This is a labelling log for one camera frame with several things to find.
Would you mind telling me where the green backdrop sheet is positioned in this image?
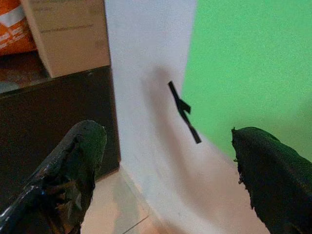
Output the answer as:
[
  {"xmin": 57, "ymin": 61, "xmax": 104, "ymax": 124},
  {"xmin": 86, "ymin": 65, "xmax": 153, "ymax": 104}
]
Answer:
[{"xmin": 181, "ymin": 0, "xmax": 312, "ymax": 169}]

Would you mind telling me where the black glass top table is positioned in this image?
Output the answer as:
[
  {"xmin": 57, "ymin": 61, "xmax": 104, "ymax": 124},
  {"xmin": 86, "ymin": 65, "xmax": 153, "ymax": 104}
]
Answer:
[{"xmin": 0, "ymin": 52, "xmax": 122, "ymax": 215}]

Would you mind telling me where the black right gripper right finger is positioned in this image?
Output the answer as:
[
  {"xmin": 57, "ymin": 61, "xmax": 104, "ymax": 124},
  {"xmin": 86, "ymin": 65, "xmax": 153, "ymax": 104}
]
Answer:
[{"xmin": 230, "ymin": 125, "xmax": 312, "ymax": 234}]

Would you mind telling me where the forked black tape strip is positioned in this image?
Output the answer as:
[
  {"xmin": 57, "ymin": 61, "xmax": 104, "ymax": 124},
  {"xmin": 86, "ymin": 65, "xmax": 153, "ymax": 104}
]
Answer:
[{"xmin": 167, "ymin": 81, "xmax": 202, "ymax": 144}]

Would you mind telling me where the tall cardboard pillow box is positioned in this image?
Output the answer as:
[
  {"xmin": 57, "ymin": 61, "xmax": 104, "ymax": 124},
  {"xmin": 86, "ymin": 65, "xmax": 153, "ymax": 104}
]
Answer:
[{"xmin": 20, "ymin": 0, "xmax": 111, "ymax": 78}]

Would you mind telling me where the orange white shopping bag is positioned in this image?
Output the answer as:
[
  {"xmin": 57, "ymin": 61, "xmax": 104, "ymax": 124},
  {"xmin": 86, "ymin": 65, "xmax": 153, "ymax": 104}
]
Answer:
[{"xmin": 0, "ymin": 0, "xmax": 39, "ymax": 56}]

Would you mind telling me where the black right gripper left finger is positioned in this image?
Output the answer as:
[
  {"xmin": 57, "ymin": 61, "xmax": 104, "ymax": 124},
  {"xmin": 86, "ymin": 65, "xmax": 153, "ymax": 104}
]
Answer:
[{"xmin": 0, "ymin": 119, "xmax": 108, "ymax": 234}]

